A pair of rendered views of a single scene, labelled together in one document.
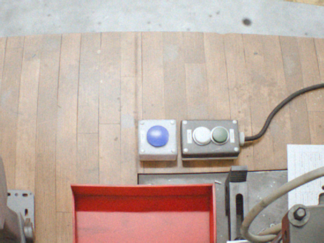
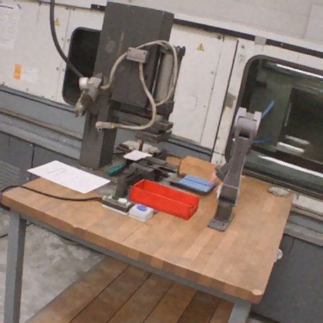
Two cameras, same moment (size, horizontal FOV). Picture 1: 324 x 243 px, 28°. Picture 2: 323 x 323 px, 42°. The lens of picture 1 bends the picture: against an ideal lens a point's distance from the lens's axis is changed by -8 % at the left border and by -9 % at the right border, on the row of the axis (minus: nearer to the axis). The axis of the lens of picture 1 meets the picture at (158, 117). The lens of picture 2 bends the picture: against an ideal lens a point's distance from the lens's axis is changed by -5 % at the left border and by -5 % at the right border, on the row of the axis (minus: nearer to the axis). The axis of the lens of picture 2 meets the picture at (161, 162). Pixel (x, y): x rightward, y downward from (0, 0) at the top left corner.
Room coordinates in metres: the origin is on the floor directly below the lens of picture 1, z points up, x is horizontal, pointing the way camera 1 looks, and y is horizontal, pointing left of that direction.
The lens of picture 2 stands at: (1.84, 0.66, 1.58)
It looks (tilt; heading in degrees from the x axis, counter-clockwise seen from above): 17 degrees down; 205
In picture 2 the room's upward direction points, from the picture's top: 12 degrees clockwise
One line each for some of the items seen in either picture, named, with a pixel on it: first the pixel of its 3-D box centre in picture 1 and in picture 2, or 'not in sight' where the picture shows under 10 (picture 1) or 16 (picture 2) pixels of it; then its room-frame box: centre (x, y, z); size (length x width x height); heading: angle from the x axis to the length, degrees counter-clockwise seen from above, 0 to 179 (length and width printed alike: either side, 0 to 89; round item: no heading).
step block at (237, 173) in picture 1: (236, 191); (122, 185); (0.39, -0.15, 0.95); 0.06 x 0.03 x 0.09; 7
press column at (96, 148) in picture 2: not in sight; (108, 86); (0.18, -0.44, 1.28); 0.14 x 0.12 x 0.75; 7
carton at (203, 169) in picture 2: not in sight; (206, 172); (-0.16, -0.01, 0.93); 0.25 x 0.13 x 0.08; 97
